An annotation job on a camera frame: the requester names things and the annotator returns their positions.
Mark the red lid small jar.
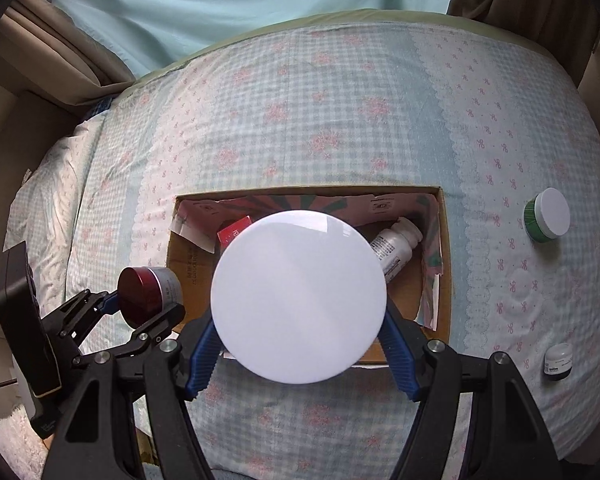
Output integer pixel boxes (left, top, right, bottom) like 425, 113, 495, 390
117, 266, 183, 328

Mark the black white cream jar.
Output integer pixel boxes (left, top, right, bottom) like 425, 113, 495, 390
543, 342, 573, 382

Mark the red rectangular carton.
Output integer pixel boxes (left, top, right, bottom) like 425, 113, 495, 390
216, 216, 252, 252

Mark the light green jar white lid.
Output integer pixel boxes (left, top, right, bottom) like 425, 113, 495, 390
210, 210, 387, 385

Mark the white pill bottle green label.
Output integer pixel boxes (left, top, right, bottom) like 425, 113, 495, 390
370, 217, 424, 283

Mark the dark green jar white lid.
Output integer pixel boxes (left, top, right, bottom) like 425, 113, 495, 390
522, 188, 571, 243

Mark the white floral pillow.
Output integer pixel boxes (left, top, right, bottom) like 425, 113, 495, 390
2, 114, 106, 281

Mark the open cardboard box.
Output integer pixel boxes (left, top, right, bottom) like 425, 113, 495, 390
166, 184, 452, 342

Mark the beige headboard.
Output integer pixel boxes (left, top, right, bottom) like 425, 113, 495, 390
0, 71, 89, 340

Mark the brown left curtain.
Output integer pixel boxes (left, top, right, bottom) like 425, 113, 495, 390
0, 0, 135, 106

